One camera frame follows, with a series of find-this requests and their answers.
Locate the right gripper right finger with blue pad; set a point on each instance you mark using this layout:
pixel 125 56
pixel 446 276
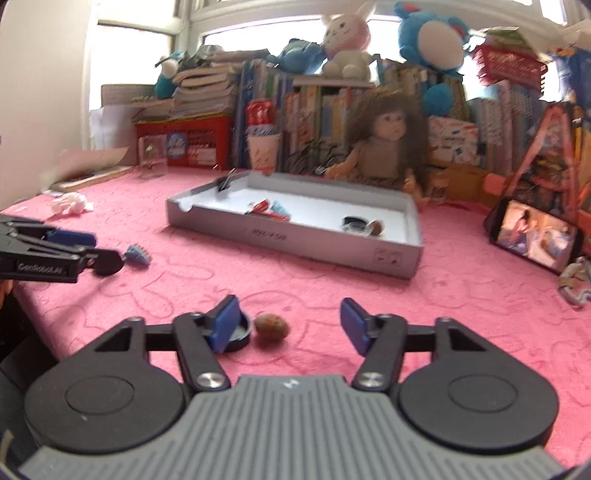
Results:
pixel 380 339

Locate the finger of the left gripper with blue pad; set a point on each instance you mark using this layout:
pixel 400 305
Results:
pixel 104 262

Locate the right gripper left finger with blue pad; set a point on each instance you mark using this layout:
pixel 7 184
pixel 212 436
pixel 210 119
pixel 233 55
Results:
pixel 199 338

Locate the black round cap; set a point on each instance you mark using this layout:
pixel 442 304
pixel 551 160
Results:
pixel 240 337
pixel 353 224

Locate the brown walnut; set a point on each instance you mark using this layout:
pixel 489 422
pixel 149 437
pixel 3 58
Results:
pixel 271 327
pixel 375 228

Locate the black binder clip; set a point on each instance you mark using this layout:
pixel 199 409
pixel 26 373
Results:
pixel 224 182
pixel 251 213

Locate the light blue hair clip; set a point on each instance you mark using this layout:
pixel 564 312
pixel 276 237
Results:
pixel 279 209

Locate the crumpled white tissue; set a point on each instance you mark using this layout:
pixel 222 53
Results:
pixel 72 203

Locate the white shallow cardboard box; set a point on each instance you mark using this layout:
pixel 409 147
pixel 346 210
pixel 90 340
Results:
pixel 315 232

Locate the black binder clip on box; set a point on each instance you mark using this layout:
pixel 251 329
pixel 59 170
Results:
pixel 224 182

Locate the red plastic crate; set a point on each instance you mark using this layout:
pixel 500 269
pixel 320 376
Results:
pixel 199 142

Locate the miniature black bicycle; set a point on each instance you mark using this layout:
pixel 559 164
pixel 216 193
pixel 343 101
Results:
pixel 313 159

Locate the blue penguin plush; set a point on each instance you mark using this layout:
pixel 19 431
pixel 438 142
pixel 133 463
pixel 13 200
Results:
pixel 169 67

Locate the white paper cup cat print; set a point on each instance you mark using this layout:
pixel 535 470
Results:
pixel 263 152

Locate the brown-haired doll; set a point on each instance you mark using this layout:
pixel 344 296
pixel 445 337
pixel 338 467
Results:
pixel 388 136

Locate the stack of books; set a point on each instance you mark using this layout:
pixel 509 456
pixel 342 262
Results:
pixel 208 80

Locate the colourful white game box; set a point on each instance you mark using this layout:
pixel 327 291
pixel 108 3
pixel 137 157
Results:
pixel 454 141

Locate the red Budweiser can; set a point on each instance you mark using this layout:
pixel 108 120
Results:
pixel 260 118

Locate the smartphone playing video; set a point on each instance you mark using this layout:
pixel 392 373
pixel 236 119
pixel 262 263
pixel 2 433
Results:
pixel 536 236

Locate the pink triangular dollhouse stand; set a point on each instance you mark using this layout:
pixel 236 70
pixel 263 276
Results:
pixel 551 175

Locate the row of upright books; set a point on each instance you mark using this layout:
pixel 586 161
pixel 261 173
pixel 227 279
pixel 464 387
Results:
pixel 319 120

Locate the blue whale plush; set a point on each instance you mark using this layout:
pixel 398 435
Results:
pixel 299 57

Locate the pink white bunny plush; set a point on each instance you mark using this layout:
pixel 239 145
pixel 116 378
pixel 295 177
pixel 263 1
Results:
pixel 346 40

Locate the small red basket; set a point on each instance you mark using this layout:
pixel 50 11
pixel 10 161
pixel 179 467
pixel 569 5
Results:
pixel 496 64

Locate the blue white monster plush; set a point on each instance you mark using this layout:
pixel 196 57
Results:
pixel 431 41

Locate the blue cardboard box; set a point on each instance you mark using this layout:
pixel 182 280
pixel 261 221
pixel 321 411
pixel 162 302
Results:
pixel 573 65

